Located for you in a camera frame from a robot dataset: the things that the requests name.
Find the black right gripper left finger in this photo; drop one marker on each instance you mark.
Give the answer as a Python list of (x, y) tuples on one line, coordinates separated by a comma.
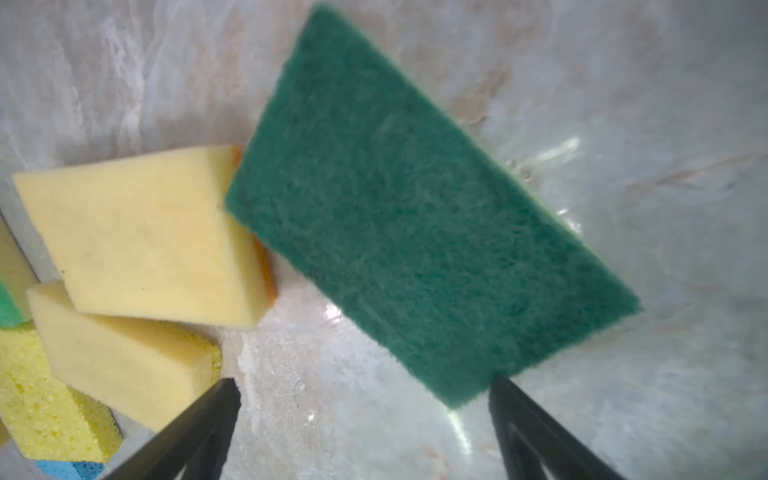
[(193, 446)]

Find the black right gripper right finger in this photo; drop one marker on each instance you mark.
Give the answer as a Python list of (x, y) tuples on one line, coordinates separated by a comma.
[(533, 445)]

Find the dark green scouring sponge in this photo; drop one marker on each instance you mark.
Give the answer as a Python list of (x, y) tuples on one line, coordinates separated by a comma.
[(404, 222)]

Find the blue sponge front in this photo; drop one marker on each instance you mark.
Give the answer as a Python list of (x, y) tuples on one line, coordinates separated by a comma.
[(63, 470)]

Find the bright yellow porous sponge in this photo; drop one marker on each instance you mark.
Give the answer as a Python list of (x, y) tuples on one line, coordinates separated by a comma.
[(47, 419)]

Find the light green sponge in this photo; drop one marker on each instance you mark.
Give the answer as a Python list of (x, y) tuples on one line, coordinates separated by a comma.
[(14, 310)]

